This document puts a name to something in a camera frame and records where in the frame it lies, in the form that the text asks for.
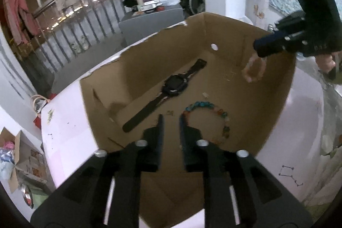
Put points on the black smartwatch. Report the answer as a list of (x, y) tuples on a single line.
[(173, 86)]

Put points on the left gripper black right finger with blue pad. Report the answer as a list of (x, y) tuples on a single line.
[(238, 190)]

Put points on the metal balcony railing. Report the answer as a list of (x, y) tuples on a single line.
[(66, 35)]

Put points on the brown cardboard box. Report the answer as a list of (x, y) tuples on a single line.
[(115, 92)]

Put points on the red paper gift bag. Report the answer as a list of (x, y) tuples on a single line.
[(38, 102)]

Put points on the grey side cabinet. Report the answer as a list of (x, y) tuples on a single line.
[(135, 28)]

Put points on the green blender jug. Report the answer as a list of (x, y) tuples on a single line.
[(32, 195)]

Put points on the open cardboard box with bags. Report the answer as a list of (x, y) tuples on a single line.
[(27, 160)]

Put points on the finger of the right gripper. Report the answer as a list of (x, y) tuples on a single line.
[(270, 44)]

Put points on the person's right hand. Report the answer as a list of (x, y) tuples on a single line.
[(325, 62)]

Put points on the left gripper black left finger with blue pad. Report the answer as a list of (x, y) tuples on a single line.
[(105, 190)]

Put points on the pink hanging jacket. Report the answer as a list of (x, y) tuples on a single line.
[(20, 21)]

